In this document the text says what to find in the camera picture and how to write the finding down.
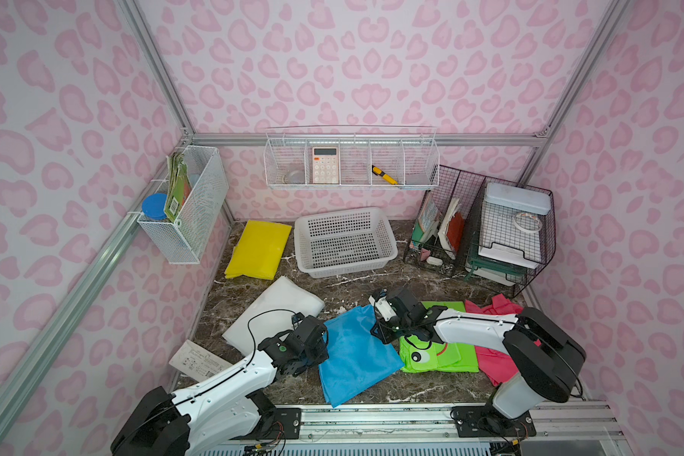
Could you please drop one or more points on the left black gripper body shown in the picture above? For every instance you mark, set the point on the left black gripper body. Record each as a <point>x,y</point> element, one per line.
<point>318,347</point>

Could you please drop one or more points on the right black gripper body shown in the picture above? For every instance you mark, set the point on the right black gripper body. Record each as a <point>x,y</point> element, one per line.
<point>388,324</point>

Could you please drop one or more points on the green frog raincoat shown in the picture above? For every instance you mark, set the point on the green frog raincoat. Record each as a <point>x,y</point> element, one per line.
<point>419,356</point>

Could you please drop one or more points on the white raincoat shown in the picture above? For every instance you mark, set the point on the white raincoat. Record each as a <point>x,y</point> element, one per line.
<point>270,314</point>

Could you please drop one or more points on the blue raincoat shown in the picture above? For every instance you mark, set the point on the blue raincoat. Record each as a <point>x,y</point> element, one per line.
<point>357,360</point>

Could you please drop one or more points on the yellow raincoat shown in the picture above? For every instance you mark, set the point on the yellow raincoat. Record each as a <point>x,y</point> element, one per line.
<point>259,250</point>

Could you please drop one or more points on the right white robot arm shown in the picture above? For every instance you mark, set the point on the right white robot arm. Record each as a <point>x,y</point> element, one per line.
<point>548,360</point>

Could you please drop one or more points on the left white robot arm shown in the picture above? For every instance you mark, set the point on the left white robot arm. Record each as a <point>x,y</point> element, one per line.
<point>228,405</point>

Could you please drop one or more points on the white plastic basket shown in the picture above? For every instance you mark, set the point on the white plastic basket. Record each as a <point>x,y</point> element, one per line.
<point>344,242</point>

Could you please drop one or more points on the white eraser block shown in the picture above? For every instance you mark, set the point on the white eraser block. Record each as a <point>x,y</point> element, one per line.
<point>434,261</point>

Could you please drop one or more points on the green zip pouch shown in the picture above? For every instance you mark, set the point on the green zip pouch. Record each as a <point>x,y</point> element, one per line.
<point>498,271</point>

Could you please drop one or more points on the green folder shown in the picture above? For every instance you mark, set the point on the green folder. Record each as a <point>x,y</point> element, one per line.
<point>426,224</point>

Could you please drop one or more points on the red book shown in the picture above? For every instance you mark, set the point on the red book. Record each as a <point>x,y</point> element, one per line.
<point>451,229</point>

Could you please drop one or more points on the white flat box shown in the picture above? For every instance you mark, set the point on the white flat box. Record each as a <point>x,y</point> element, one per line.
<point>501,240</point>

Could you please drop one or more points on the white tape roll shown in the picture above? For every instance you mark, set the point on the white tape roll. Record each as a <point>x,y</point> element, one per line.
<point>527,222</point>

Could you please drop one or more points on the yellow utility knife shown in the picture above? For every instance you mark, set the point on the yellow utility knife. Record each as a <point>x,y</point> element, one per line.
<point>383,175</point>

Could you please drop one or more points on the light blue lidded box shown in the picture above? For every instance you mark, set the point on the light blue lidded box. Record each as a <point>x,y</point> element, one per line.
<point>518,198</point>

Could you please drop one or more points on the clear tape roll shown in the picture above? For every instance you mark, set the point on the clear tape roll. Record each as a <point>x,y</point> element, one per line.
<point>295,175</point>

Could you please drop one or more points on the pink calculator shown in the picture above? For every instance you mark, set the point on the pink calculator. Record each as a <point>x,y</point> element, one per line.
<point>325,165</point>

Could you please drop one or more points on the green card pack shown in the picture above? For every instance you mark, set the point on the green card pack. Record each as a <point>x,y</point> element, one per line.
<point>178,185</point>

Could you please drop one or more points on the blue round lid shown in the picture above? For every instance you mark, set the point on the blue round lid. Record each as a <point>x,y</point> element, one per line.
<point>153,207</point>

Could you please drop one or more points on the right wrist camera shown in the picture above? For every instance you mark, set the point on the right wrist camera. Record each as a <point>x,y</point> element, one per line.
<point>383,309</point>

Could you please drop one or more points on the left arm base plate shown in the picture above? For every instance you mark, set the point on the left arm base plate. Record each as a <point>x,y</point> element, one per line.
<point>284,420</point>

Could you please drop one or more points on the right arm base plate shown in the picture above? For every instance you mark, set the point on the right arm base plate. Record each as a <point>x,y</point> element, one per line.
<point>483,421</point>

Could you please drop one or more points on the black wire desk organizer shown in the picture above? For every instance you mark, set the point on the black wire desk organizer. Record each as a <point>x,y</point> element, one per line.
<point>469,188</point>

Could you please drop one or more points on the aluminium rail front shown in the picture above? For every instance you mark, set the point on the aluminium rail front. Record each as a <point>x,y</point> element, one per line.
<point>577,421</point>

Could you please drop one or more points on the white mesh wall basket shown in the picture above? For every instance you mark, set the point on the white mesh wall basket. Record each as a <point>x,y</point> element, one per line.
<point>185,240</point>

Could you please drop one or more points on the white wire wall shelf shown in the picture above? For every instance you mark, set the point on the white wire wall shelf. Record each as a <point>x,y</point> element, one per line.
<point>409,154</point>

